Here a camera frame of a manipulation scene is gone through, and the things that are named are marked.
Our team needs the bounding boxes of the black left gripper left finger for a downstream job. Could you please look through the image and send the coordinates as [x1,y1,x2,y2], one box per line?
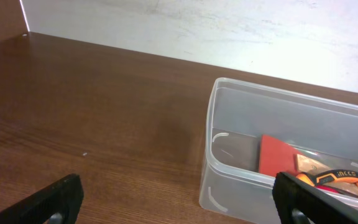
[0,174,84,224]

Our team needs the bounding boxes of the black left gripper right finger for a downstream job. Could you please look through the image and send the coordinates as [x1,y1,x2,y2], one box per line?
[272,172,358,224]

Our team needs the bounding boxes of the red black cutting pliers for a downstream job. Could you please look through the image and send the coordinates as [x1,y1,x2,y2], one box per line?
[316,183,358,198]

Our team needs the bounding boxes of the orange scraper wooden handle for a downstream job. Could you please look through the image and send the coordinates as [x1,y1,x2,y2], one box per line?
[259,135,358,185]

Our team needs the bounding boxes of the yellow black needle-nose pliers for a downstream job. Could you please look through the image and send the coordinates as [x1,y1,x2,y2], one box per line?
[296,169,358,187]

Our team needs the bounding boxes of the clear plastic container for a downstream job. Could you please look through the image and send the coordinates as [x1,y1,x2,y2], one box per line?
[199,78,358,223]

